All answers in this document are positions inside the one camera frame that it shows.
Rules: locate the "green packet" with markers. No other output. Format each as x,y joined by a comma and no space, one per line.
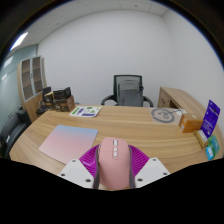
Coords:
215,144

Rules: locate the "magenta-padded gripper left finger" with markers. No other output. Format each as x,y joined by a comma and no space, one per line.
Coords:
75,171

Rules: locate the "pink and blue mouse pad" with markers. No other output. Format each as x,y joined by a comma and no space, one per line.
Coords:
68,141

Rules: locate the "small yellow box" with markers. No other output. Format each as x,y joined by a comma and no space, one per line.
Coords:
201,138

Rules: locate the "white and green leaflet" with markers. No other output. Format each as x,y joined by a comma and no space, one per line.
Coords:
85,111

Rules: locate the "small black chair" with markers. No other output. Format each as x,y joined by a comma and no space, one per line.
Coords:
45,100

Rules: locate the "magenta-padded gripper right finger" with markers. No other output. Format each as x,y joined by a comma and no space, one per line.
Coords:
151,170

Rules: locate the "black armchair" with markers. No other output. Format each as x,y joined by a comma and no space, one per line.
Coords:
13,131

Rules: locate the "orange cardboard box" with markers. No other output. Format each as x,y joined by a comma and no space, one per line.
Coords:
190,122

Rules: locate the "brown printed cardboard box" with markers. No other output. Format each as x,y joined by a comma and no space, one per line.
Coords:
65,104

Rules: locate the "grey mesh office chair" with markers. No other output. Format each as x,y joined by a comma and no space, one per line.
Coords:
129,93

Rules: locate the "pink computer mouse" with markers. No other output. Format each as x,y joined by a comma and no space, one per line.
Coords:
114,163

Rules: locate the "black box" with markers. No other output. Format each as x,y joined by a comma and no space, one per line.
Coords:
62,93

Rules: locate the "purple standing sign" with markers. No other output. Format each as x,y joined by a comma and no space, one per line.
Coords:
211,118

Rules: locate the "wooden side desk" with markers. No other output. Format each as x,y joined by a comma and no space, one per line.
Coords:
180,98

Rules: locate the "ceiling light panel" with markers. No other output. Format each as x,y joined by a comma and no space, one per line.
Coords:
18,41

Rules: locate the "small brown cardboard box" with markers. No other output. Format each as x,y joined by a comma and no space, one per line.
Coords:
49,97

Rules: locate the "wooden shelf unit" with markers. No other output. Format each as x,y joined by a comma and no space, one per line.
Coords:
31,86

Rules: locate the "blue packet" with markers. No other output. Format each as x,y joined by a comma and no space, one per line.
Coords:
209,153

